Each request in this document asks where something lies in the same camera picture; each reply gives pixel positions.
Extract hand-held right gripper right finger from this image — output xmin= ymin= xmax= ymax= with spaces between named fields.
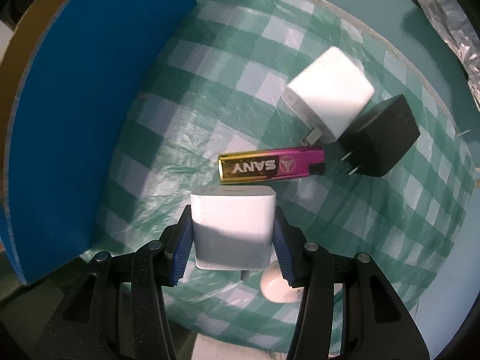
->
xmin=274 ymin=208 xmax=430 ymax=360

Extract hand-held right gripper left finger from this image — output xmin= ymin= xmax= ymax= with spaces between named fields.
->
xmin=35 ymin=204 xmax=194 ymax=360

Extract pink and gold lighter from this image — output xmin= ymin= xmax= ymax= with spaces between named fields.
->
xmin=218 ymin=145 xmax=325 ymax=185

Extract black charger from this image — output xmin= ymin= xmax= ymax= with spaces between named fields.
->
xmin=335 ymin=95 xmax=421 ymax=178

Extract white cube charger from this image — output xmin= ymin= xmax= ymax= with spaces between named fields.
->
xmin=283 ymin=46 xmax=376 ymax=147

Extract blue-rimmed cardboard box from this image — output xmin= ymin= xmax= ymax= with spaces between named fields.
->
xmin=0 ymin=0 xmax=199 ymax=286

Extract green checkered tablecloth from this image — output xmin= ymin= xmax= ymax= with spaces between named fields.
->
xmin=80 ymin=0 xmax=477 ymax=346

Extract silver foil sheet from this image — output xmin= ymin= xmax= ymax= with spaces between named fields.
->
xmin=407 ymin=0 xmax=480 ymax=102

